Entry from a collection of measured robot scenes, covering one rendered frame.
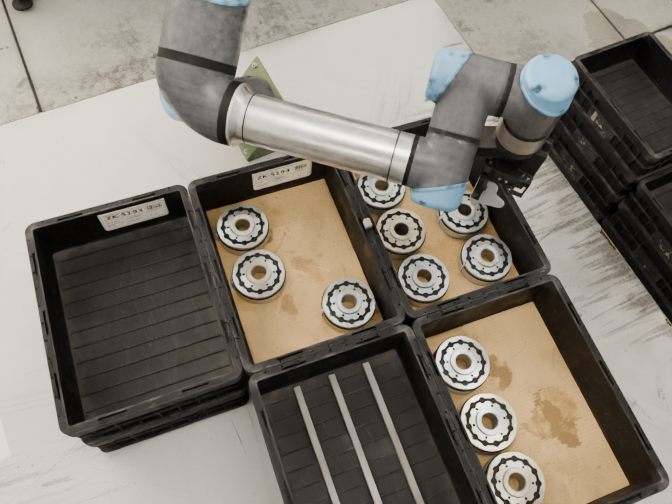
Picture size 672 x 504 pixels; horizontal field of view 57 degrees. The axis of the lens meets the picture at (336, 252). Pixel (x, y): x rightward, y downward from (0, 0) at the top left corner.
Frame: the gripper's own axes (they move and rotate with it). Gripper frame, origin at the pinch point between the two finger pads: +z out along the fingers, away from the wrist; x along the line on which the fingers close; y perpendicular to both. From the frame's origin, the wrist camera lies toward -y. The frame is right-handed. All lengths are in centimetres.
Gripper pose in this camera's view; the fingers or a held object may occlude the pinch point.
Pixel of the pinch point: (476, 186)
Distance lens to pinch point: 116.5
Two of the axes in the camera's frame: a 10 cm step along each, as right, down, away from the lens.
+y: 9.0, 4.1, -1.3
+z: -0.1, 3.4, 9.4
